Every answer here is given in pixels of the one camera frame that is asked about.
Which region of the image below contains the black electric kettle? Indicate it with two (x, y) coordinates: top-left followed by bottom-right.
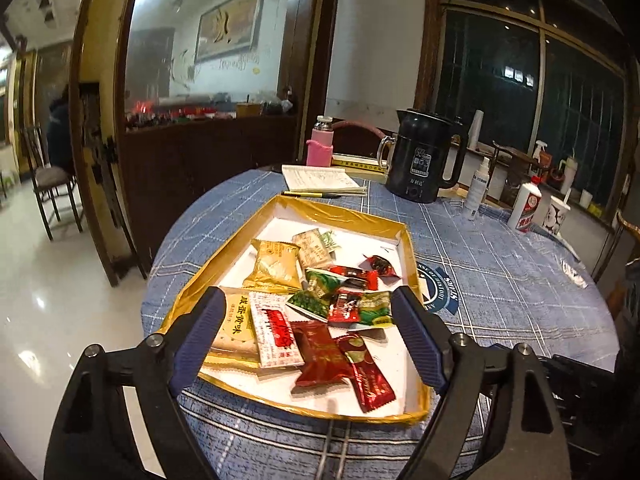
(377, 108), (469, 204)

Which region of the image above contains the row of assorted small goods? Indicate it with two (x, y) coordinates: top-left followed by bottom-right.
(125, 92), (296, 128)

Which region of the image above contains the gold cracker packet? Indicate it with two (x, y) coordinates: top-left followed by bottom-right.
(250, 239), (305, 293)

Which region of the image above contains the white notebook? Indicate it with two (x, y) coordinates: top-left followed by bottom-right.
(281, 164), (368, 196)

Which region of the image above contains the dark red snack packet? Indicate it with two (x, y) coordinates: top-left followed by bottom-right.
(289, 320), (357, 388)

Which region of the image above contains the stack of white paper cups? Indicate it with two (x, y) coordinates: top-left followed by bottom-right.
(466, 109), (486, 150)

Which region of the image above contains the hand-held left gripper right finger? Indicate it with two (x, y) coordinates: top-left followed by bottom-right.
(390, 286), (571, 480)

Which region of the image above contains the red twisted candy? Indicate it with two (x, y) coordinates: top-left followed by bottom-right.
(360, 255), (402, 280)

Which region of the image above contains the white patterned paper cup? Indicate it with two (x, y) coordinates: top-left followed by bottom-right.
(544, 195), (571, 237)

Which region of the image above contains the yellow flat book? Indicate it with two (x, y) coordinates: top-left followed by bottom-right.
(330, 152), (391, 175)

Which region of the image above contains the long red candy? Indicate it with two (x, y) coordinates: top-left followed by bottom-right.
(327, 265), (380, 291)

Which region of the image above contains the dark carved wooden chair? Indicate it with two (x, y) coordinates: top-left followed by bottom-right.
(492, 140), (541, 206)

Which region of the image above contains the green snack packet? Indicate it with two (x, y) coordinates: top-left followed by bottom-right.
(350, 291), (396, 330)
(304, 269), (343, 301)
(286, 290), (333, 322)

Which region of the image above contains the clear plastic wrapper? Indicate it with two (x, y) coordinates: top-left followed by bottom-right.
(560, 260), (588, 288)

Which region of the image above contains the gold-rimmed white tray box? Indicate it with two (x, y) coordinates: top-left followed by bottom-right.
(157, 194), (431, 428)

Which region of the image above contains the pink water bottle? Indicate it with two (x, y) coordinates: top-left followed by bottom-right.
(306, 115), (335, 167)

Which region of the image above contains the framed wall picture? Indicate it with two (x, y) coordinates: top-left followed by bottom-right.
(192, 0), (268, 66)

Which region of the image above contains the red small snack packet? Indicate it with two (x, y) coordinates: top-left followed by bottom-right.
(327, 290), (366, 326)

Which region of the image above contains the white tumbler with straw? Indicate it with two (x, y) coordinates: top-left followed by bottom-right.
(559, 149), (579, 196)

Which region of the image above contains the light wooden chair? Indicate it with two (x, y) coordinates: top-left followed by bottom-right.
(592, 210), (640, 301)

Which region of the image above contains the round-backed wooden chair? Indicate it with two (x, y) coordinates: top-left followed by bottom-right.
(325, 120), (401, 161)

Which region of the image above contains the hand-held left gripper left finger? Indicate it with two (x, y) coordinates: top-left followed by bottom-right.
(44, 286), (227, 480)

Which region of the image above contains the white trigger spray bottle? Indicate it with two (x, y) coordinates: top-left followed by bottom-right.
(531, 139), (551, 171)

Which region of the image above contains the wooden glass partition cabinet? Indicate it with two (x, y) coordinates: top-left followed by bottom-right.
(75, 0), (341, 286)

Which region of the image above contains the beige snack packet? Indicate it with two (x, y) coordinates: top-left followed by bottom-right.
(291, 228), (335, 270)

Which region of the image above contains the dark window with wooden frame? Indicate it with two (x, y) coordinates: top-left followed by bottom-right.
(415, 0), (636, 231)

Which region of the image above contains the white liquor bottle red label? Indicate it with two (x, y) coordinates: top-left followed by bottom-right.
(507, 176), (543, 234)

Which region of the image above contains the red packet with green mark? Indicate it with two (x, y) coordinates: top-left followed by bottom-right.
(334, 334), (397, 413)

